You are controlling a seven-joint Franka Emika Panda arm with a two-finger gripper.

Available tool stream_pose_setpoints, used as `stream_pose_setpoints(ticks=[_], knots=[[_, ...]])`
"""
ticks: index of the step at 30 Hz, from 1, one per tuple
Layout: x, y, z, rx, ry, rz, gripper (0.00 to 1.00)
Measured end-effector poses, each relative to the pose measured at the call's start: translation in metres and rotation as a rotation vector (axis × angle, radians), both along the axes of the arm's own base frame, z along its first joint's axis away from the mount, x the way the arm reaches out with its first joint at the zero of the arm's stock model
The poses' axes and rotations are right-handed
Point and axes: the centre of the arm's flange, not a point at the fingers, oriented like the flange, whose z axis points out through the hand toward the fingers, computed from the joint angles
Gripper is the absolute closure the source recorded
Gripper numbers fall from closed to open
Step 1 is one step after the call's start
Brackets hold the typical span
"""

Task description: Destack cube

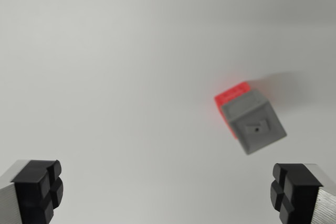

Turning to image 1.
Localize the black silver gripper right finger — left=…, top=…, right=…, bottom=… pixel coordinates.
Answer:
left=269, top=163, right=336, bottom=224

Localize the black silver gripper left finger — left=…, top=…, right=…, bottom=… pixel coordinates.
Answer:
left=0, top=159, right=64, bottom=224

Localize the grey embossed cube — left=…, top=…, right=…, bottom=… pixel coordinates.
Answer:
left=220, top=89, right=288, bottom=156

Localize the red embossed cube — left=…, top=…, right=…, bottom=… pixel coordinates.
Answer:
left=214, top=81, right=251, bottom=139

